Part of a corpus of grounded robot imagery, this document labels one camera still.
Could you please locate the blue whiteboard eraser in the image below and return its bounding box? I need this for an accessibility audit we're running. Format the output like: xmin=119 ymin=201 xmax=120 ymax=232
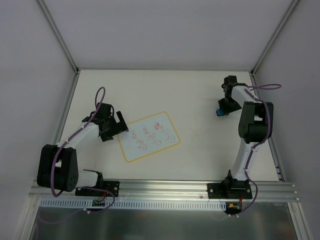
xmin=216 ymin=109 xmax=225 ymax=117

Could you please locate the yellow framed whiteboard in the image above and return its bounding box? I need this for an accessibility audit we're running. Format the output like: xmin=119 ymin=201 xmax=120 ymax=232
xmin=118 ymin=111 xmax=181 ymax=163

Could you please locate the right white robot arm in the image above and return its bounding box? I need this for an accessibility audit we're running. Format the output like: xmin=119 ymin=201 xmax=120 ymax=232
xmin=216 ymin=75 xmax=274 ymax=198

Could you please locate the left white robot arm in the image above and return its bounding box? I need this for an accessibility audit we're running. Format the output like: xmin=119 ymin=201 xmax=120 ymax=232
xmin=36 ymin=102 xmax=129 ymax=197

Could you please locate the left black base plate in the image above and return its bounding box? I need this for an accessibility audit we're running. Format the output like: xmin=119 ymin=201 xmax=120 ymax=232
xmin=75 ymin=180 xmax=120 ymax=198

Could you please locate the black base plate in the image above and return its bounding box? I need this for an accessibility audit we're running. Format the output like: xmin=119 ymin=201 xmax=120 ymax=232
xmin=206 ymin=181 xmax=253 ymax=200
xmin=75 ymin=180 xmax=120 ymax=198

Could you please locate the aluminium mounting rail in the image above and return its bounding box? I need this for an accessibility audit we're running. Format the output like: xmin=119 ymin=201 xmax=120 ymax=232
xmin=29 ymin=177 xmax=300 ymax=203

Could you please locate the white slotted cable duct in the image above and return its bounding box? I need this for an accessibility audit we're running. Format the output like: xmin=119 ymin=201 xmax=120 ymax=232
xmin=40 ymin=198 xmax=227 ymax=212

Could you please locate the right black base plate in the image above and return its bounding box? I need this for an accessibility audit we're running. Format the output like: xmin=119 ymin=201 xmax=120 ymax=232
xmin=206 ymin=181 xmax=253 ymax=200

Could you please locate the right aluminium frame post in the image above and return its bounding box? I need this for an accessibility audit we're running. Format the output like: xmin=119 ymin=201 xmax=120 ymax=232
xmin=250 ymin=0 xmax=300 ymax=76

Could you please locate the aluminium frame post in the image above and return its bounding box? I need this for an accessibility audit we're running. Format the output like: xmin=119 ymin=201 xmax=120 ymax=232
xmin=35 ymin=0 xmax=79 ymax=74
xmin=250 ymin=0 xmax=300 ymax=76

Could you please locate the left aluminium frame post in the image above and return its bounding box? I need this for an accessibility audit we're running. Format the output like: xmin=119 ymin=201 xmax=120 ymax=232
xmin=35 ymin=0 xmax=79 ymax=74

